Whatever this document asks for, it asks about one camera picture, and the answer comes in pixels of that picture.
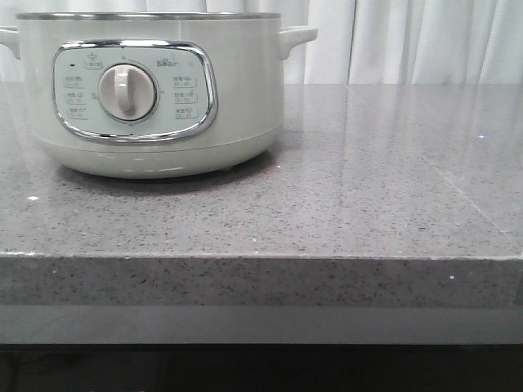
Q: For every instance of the pale green electric cooking pot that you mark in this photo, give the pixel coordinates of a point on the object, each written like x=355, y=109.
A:
x=142, y=95

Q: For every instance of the white curtain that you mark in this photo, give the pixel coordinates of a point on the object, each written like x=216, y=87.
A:
x=367, y=42

